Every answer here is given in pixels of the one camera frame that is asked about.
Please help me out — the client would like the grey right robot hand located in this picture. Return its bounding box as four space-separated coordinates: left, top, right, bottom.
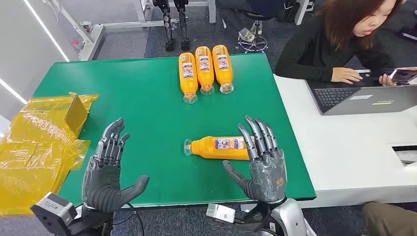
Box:
222 115 288 205

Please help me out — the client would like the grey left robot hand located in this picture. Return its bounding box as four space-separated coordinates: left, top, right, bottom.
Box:
81 118 150 214

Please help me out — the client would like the orange detergent bottle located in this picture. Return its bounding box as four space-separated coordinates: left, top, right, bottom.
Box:
195 46 215 96
183 136 258 161
178 52 199 105
211 44 234 95

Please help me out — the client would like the yellow film wrapped cardboard box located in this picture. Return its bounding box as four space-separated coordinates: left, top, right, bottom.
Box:
0 92 99 217

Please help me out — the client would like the white desk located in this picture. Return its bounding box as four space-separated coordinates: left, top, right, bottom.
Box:
273 69 417 209

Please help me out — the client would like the green table mat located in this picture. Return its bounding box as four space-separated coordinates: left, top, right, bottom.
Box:
32 53 317 209

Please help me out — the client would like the grey laptop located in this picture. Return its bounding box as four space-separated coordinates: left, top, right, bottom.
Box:
305 72 417 116

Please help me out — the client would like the person's leg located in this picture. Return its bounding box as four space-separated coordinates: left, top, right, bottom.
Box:
361 202 417 236

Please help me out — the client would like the person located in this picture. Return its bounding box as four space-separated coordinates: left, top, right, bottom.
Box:
274 0 417 87

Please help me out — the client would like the office stool with chrome base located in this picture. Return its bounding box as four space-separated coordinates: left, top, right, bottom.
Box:
236 9 276 54

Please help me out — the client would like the smartphone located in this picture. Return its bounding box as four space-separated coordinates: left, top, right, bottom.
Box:
389 67 417 84

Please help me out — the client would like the black humanoid robot leg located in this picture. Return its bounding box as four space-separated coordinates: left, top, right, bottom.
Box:
152 0 177 52
173 0 191 52

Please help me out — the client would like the black cable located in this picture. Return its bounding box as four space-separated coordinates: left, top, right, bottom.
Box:
112 202 145 236

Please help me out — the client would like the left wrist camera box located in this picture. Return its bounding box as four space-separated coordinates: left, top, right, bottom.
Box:
30 192 78 236

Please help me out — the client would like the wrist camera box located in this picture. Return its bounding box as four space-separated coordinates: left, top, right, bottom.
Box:
30 192 78 236
206 203 236 224

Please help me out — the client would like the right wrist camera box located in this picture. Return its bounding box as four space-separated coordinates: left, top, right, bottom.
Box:
206 203 236 224

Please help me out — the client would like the white metal frame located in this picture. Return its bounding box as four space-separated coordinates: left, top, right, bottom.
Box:
42 0 217 61

